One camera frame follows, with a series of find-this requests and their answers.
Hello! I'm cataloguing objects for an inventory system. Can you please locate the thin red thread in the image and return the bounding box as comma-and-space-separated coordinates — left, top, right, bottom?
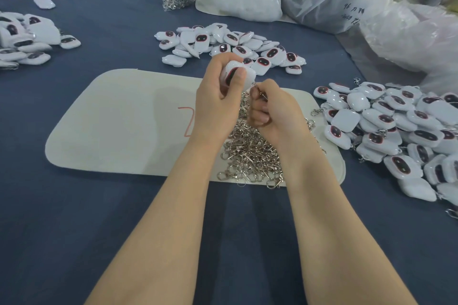
177, 106, 196, 138

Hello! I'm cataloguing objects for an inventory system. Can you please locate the person's right hand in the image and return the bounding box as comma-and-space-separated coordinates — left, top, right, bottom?
247, 78, 319, 166

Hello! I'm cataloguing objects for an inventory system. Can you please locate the pile of metal clasps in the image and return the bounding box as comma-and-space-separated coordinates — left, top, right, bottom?
216, 90, 316, 189

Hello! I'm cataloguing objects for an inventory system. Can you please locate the person's left hand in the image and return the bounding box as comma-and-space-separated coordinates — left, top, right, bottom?
193, 52, 248, 143

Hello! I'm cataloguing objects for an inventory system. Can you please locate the crumpled clear plastic bag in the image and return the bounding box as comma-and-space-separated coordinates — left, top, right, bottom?
360, 1, 458, 95

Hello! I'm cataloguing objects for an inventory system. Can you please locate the person's left forearm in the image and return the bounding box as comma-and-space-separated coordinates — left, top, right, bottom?
86, 137, 230, 305

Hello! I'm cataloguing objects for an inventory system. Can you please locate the person's right forearm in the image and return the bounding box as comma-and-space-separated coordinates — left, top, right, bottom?
295, 151, 417, 305

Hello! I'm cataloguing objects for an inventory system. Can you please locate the cream felt work mat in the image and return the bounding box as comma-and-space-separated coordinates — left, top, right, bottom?
45, 68, 347, 188

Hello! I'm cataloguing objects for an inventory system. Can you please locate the pile of finished fobs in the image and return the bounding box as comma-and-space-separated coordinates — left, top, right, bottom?
311, 80, 458, 220

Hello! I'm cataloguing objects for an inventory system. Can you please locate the white charm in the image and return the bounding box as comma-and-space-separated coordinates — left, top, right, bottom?
219, 60, 257, 93

